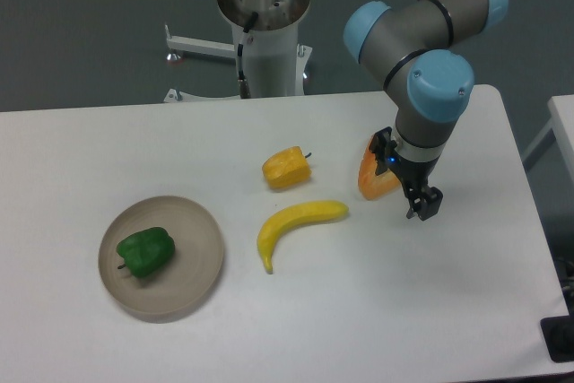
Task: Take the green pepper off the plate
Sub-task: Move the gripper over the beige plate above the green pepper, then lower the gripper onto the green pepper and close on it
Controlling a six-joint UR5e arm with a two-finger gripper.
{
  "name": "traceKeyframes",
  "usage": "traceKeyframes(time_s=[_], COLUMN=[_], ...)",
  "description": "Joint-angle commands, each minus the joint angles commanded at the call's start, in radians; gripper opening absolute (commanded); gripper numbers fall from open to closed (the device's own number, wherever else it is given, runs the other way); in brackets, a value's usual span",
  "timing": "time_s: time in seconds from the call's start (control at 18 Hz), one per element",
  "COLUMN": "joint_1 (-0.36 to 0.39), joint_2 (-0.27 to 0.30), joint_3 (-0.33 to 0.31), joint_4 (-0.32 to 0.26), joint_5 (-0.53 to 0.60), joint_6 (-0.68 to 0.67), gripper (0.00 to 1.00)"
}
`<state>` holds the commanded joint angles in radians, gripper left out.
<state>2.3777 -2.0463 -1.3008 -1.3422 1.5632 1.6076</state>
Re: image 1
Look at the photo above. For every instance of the yellow banana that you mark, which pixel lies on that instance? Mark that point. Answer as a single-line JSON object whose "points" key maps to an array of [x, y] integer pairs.
{"points": [[292, 218]]}

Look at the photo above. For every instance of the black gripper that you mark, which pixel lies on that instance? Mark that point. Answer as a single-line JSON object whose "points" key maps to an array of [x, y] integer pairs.
{"points": [[412, 165]]}

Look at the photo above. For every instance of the beige round plate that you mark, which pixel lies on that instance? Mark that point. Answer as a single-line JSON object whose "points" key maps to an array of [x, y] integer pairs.
{"points": [[187, 281]]}

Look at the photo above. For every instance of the yellow bell pepper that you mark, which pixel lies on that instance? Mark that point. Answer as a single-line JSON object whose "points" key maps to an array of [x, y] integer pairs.
{"points": [[286, 168]]}

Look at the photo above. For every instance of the black device at edge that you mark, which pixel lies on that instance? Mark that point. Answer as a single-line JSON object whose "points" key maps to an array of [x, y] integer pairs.
{"points": [[558, 337]]}

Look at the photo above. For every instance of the white side table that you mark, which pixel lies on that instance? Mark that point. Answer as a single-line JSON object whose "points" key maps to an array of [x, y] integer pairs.
{"points": [[558, 129]]}

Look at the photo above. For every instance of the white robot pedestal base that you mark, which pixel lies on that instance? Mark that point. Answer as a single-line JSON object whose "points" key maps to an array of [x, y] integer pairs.
{"points": [[270, 61]]}

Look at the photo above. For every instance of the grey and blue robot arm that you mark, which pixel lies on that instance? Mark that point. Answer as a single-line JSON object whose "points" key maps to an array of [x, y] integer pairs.
{"points": [[408, 52]]}

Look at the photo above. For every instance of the green bell pepper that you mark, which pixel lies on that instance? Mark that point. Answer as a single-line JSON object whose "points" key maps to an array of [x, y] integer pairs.
{"points": [[144, 252]]}

